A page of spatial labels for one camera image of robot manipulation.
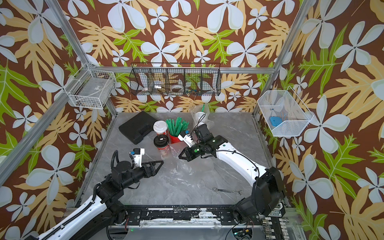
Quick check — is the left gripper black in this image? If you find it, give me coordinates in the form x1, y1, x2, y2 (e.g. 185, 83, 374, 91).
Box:
121, 158, 163, 190

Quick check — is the clear plastic bag back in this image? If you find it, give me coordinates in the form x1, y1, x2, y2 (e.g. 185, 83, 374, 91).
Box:
160, 144, 214, 190

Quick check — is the red cup black lid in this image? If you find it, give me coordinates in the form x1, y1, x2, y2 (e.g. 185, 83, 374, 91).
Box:
154, 135, 171, 159

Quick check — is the red cup white lid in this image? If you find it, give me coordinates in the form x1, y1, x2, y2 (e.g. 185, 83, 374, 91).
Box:
194, 112, 208, 124
153, 121, 168, 135

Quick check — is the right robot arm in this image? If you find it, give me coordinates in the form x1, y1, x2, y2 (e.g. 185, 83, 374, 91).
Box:
178, 134, 285, 223

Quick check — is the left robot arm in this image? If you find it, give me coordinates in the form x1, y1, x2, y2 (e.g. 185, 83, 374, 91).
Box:
26, 161, 164, 240

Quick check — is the red plastic straw cup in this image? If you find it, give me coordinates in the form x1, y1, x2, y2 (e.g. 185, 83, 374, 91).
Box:
169, 135, 181, 144

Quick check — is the green wrapped straws bundle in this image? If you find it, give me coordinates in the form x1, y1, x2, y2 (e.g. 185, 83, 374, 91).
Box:
166, 117, 189, 137

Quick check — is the black plastic tool case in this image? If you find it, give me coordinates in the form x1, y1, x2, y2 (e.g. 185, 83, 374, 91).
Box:
119, 112, 157, 145

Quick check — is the metal wrench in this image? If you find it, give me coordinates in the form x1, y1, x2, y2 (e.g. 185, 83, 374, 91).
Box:
212, 187, 243, 196

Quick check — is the blue object in basket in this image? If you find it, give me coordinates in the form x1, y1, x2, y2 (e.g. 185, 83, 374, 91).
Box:
269, 116, 283, 128

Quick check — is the white mesh basket right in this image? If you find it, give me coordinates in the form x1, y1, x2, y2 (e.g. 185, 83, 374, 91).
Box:
258, 87, 314, 138

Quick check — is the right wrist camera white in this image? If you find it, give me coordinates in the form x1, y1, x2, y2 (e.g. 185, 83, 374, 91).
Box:
178, 131, 195, 148

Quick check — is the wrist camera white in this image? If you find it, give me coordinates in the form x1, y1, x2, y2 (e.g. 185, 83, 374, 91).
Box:
178, 131, 195, 148
130, 148, 145, 169

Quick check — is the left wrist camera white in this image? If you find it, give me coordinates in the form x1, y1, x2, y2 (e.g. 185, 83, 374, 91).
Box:
130, 148, 145, 169

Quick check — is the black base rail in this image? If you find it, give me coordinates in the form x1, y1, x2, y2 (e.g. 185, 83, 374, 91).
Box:
100, 204, 241, 226

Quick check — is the black wire basket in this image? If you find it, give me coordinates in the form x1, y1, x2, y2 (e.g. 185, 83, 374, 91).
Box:
128, 63, 222, 96

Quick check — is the white wire basket left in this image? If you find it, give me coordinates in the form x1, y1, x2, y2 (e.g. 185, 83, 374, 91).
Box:
65, 64, 117, 110

